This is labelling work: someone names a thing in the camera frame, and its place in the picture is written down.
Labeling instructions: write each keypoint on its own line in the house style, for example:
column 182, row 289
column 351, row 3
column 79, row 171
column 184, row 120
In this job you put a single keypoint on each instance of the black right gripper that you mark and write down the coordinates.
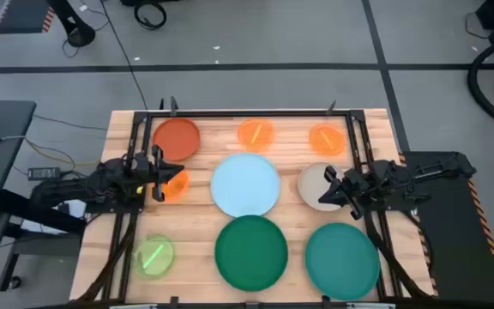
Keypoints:
column 356, row 189

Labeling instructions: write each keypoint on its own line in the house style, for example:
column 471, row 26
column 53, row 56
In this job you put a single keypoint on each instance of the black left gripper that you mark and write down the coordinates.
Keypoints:
column 146, row 171

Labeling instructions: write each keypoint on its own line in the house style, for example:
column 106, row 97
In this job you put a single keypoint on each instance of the orange translucent small plate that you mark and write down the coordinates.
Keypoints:
column 255, row 135
column 178, row 188
column 327, row 139

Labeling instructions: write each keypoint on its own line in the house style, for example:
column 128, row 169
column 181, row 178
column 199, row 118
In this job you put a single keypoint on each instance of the beige plastic plate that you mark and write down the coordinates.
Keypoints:
column 313, row 184

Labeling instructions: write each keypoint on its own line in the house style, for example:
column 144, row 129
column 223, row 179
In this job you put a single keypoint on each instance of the teal large plate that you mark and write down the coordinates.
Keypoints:
column 342, row 261

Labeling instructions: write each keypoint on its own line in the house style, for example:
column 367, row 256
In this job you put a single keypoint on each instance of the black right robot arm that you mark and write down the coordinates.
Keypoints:
column 401, row 184

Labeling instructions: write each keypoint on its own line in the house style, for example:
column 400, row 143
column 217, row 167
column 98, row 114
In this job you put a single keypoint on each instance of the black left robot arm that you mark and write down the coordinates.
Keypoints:
column 80, row 189

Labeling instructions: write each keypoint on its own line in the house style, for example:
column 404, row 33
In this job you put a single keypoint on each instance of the red-orange opaque plate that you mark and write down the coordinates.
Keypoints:
column 177, row 138

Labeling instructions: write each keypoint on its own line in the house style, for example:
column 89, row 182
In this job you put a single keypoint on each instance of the light blue large plate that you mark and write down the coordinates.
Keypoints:
column 245, row 184

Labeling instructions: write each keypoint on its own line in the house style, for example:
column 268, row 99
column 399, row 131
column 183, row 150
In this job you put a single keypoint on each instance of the green translucent small plate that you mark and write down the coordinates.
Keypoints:
column 153, row 256

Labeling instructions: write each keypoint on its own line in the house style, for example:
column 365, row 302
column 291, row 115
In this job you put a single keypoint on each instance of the dark green large plate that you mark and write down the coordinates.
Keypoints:
column 251, row 253

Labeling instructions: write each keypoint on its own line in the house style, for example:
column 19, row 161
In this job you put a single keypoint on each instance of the large black hazard-striped mat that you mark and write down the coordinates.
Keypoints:
column 448, row 240

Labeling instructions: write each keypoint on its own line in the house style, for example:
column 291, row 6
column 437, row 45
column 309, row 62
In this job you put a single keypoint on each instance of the black power adapter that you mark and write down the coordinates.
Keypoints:
column 43, row 173

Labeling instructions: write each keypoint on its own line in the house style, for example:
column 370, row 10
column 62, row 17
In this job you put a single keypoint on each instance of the black stand base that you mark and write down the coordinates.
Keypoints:
column 77, row 32

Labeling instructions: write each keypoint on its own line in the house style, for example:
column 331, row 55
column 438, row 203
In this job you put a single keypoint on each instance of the small black hazard-striped mat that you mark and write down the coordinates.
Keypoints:
column 22, row 15

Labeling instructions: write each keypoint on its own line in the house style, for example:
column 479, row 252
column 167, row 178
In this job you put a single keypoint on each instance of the black aluminium frame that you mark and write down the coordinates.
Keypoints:
column 247, row 113

